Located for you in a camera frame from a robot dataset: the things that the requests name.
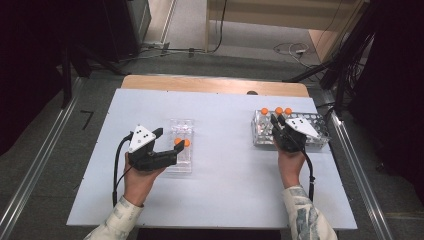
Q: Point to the person's right hand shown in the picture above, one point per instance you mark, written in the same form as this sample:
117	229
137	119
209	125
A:
290	166

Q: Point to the dark cabinet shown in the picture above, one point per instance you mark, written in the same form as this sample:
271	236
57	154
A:
133	23

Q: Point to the light wooden furniture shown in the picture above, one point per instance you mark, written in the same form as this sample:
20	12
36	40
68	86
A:
283	15

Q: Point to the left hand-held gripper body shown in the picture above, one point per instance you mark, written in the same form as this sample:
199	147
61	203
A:
141	138

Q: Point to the grey power strip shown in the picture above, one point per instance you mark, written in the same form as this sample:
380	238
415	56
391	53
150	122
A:
156	45

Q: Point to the clear plastic tube rack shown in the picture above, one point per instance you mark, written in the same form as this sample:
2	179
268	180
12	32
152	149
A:
181	126

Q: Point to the orange-capped test tube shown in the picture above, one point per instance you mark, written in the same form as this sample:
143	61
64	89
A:
177	140
279	110
187	143
264	111
288	111

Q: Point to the metal test tube rack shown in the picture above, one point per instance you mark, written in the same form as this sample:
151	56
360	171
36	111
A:
261	135

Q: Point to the dark table grommet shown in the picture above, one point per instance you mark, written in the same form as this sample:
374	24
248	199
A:
252	92

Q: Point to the black stand post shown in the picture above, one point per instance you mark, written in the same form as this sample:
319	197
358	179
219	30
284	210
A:
66	80

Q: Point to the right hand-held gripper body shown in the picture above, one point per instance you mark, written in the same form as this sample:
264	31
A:
301	127

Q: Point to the person's left hand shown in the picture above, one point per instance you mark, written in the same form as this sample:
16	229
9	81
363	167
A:
140	186

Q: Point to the aluminium floor rail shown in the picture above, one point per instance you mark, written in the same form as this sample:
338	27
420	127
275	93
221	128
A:
40	156
363	186

